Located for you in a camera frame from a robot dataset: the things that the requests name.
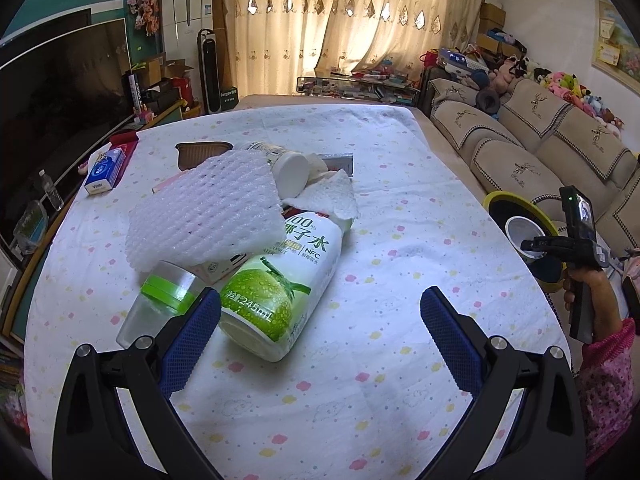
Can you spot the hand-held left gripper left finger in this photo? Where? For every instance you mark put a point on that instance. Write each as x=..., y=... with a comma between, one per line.
x=192, y=330

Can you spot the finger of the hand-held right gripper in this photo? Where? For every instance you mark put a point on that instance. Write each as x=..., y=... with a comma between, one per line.
x=537, y=251
x=547, y=241

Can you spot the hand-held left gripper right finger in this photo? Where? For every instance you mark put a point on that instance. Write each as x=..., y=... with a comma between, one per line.
x=445, y=330

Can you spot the yellow rimmed dark bin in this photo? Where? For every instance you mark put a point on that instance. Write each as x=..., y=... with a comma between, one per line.
x=500, y=210

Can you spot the green label coconut water bottle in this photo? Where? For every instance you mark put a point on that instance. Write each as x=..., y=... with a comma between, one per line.
x=280, y=285

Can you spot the white foam fruit net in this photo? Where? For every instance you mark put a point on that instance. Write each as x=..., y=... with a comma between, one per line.
x=200, y=210

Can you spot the pink packet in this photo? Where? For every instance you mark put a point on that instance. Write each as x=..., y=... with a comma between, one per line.
x=167, y=183

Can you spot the white paper towel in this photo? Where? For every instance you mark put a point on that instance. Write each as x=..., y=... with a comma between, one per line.
x=330, y=197

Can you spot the white plastic bottle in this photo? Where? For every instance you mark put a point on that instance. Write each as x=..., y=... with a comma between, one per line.
x=290, y=172

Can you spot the person's right hand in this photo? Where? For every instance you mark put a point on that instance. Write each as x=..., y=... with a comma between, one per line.
x=607, y=305

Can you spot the paper cup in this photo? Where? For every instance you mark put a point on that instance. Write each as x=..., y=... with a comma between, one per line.
x=520, y=230

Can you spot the clear cup with green band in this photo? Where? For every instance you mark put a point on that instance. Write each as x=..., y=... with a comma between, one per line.
x=150, y=305

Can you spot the small white carton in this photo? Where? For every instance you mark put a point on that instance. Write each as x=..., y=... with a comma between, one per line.
x=220, y=267

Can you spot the beige sofa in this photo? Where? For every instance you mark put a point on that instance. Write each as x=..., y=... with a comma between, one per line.
x=525, y=130

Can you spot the white spotted tablecloth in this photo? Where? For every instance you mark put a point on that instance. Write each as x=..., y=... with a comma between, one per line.
x=375, y=240

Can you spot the grey neck pillow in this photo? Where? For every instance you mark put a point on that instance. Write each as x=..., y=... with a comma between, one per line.
x=487, y=100

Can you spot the pile of plush toys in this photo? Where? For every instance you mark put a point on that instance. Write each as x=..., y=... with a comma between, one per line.
x=565, y=85

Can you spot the brown plastic tray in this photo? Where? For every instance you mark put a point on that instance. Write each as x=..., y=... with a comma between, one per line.
x=200, y=152

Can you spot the blue tissue pack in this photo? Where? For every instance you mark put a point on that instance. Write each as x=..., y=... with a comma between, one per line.
x=102, y=172

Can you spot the clear green plastic container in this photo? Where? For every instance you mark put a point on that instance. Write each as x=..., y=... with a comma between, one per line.
x=31, y=225

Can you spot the silver foil packet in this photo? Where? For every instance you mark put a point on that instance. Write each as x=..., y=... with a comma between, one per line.
x=342, y=162

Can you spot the clear water bottle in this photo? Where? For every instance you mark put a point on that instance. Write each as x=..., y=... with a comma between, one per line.
x=51, y=192

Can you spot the red flat box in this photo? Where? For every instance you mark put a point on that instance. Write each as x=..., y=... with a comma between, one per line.
x=126, y=141

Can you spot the blue star print bag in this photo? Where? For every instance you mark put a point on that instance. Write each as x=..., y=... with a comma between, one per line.
x=457, y=60

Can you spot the small white cup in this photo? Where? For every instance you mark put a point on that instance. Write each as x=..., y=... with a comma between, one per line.
x=317, y=165

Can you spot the brown cardboard boxes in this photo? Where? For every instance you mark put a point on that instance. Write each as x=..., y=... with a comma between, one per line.
x=492, y=25

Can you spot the red fire extinguisher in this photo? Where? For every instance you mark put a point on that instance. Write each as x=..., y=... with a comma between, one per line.
x=187, y=92

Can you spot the glass table with books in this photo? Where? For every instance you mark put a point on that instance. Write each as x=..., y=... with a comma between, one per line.
x=360, y=87

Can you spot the stack of cardboard boxes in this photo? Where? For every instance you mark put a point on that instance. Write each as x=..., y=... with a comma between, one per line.
x=160, y=72

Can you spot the black tower fan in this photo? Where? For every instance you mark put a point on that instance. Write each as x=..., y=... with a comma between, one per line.
x=209, y=70

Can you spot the black flat television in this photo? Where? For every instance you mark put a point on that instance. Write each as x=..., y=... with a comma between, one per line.
x=50, y=110

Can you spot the beige patterned curtains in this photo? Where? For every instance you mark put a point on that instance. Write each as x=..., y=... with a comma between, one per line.
x=325, y=20

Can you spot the hanging flower decoration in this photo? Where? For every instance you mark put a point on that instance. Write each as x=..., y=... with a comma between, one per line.
x=146, y=7

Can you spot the brown wooden board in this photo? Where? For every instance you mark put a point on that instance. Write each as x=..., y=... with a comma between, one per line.
x=219, y=2

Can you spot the framed wall picture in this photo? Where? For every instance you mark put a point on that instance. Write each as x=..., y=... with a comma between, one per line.
x=617, y=40

